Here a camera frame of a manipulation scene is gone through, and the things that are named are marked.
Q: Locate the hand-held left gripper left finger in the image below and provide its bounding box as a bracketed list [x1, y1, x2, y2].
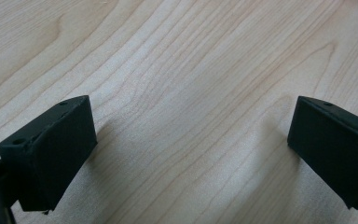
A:
[0, 94, 99, 216]

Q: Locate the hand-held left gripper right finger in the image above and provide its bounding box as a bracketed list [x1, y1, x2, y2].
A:
[286, 95, 358, 211]

